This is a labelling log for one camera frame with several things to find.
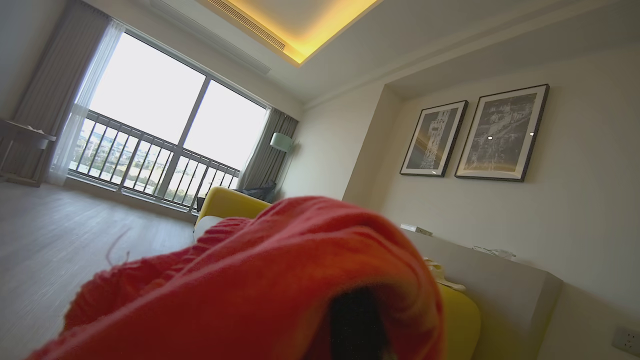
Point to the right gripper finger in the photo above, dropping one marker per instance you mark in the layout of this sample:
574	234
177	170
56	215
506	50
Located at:
357	327

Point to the red sweater with white cuffs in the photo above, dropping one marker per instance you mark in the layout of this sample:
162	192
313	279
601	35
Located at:
250	290

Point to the white seat cushion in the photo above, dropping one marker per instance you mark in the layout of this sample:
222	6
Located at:
207	226

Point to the cream plush toy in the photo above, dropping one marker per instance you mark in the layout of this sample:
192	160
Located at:
442	275

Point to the yellow cushion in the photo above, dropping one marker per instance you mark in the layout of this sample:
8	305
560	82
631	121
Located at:
462	325

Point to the white book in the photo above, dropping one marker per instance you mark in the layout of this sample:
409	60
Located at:
416	229

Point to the light grey low partition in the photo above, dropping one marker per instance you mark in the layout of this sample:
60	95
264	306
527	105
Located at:
505	300

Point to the dark grey cushion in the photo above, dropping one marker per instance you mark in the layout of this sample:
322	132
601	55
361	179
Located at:
259	192

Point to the yellow armchair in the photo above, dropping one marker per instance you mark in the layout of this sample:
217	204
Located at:
230	202

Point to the grey curtain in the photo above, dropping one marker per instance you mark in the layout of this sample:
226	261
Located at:
45	75
267	160

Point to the floor lamp pale green shade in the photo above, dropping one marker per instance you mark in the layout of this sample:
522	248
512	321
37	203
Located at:
282	142

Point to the framed tower print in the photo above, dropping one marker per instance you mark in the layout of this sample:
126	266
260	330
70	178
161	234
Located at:
434	138

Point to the framed dark map print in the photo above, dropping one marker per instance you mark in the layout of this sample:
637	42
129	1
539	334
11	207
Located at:
501	132

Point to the grey balcony railing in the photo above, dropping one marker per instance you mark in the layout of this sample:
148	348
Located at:
145	160

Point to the large glass window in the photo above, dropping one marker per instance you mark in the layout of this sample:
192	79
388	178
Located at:
150	85

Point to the ceiling slot air grille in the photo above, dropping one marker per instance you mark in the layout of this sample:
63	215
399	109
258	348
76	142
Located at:
247	22

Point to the long white air conditioner vent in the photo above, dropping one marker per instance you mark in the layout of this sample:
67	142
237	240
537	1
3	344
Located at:
210	35

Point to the white sheer curtain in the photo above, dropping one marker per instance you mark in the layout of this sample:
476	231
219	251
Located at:
80	115

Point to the white side table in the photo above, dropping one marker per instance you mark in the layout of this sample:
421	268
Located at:
22	131

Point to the white wall socket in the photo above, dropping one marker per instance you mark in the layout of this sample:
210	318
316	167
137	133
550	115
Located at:
626	341

